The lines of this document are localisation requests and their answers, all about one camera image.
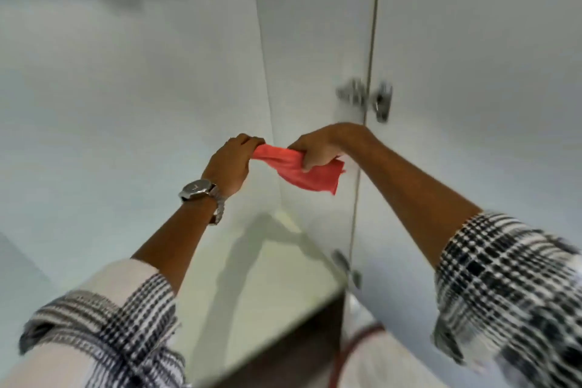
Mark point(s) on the person's left hand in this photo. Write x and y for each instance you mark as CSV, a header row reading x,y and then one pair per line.
x,y
227,165

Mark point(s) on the person's right hand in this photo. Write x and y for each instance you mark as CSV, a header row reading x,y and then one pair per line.
x,y
320,144

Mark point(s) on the person's left fingers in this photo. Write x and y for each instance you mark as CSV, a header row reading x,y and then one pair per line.
x,y
250,141

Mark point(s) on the person's right fingers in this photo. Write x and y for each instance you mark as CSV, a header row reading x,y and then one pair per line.
x,y
305,156

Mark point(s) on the red cloth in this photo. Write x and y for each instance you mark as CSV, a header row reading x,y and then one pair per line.
x,y
313,174

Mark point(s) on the person's left forearm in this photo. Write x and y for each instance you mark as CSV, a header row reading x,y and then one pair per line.
x,y
182,237

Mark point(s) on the person's right forearm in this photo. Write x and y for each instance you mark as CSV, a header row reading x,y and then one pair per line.
x,y
404,192

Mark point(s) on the silver wristwatch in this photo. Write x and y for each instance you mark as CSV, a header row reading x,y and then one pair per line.
x,y
198,189

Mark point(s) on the chrome door latch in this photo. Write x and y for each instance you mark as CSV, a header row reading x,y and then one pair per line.
x,y
381,101

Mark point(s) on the white partition panel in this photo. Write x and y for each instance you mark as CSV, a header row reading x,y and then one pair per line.
x,y
313,60

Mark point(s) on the chrome door hinge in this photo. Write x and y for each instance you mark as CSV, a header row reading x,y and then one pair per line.
x,y
348,267

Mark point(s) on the white ledge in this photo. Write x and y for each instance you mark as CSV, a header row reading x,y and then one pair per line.
x,y
273,292

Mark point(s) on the white partition door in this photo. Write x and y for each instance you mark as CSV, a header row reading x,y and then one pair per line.
x,y
473,83

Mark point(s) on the black white checked shirt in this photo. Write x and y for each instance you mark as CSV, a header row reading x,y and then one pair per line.
x,y
504,283

